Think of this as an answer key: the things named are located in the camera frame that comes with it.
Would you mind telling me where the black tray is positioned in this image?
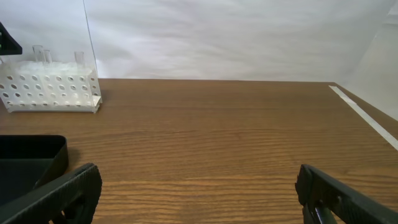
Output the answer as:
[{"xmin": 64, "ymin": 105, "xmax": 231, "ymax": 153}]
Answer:
[{"xmin": 0, "ymin": 134, "xmax": 70, "ymax": 208}]

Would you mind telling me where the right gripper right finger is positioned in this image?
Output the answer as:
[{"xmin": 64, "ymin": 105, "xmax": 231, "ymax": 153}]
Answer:
[{"xmin": 294, "ymin": 164, "xmax": 398, "ymax": 224}]

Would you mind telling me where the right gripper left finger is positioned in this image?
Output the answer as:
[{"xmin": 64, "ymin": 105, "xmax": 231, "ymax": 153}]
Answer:
[{"xmin": 0, "ymin": 162, "xmax": 103, "ymax": 224}]

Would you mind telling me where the white test tube rack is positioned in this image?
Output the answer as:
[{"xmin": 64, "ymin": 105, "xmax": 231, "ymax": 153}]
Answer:
[{"xmin": 0, "ymin": 60, "xmax": 103, "ymax": 114}]

